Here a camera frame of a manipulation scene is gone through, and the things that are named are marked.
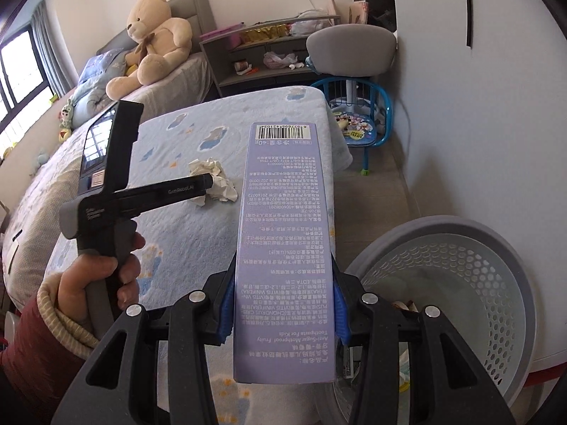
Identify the grey shelf unit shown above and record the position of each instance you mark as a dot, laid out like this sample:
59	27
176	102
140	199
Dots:
221	66

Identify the small blue plush toy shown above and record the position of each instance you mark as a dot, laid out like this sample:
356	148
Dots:
40	159

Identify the window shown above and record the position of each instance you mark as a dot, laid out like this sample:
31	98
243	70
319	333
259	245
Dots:
20	71

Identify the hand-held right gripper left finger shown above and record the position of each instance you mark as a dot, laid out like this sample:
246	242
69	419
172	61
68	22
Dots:
227	310

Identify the pink plastic basket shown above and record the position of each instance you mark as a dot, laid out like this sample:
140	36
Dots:
219	32

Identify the small green plush toy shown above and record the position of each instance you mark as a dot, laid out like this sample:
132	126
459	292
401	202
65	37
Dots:
66	119

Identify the beige teddy bear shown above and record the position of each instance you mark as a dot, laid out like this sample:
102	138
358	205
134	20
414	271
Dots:
155	48

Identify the grey plastic laundry basket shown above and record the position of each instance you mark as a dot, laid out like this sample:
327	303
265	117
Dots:
465	283

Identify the grey curtain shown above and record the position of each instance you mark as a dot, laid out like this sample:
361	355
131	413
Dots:
55	48

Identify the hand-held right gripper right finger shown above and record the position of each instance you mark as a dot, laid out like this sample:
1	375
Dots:
342	314

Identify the person's left forearm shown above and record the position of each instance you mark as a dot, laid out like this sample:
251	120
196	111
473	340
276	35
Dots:
40	354

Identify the person's left hand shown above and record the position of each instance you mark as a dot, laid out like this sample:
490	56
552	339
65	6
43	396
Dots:
75	287

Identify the blue child chair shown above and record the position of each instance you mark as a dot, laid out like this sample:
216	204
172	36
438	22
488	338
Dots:
359	128

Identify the white paper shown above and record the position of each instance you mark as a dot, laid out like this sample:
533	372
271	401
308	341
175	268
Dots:
221	186

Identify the grey chair back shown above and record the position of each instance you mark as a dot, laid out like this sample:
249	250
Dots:
350	48

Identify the grey bed headboard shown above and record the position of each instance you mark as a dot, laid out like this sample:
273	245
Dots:
199	13

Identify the pink gift bag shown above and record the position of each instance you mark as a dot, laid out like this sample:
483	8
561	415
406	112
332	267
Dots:
331	8
358	12

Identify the purple toothpaste box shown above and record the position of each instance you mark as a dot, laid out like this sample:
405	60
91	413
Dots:
283	230

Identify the pink white plastic bag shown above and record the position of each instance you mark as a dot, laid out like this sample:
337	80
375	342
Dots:
279	59

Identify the blue printed pillow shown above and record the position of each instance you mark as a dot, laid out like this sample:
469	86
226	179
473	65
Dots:
97	84

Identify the teal cloth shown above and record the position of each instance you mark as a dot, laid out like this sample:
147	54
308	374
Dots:
311	65

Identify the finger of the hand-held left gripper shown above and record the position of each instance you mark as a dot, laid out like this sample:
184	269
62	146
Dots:
206	181

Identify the gold foil packets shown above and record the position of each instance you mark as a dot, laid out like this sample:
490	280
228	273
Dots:
265	33

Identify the beige bed cover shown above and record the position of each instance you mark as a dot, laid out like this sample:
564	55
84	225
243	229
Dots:
35	195

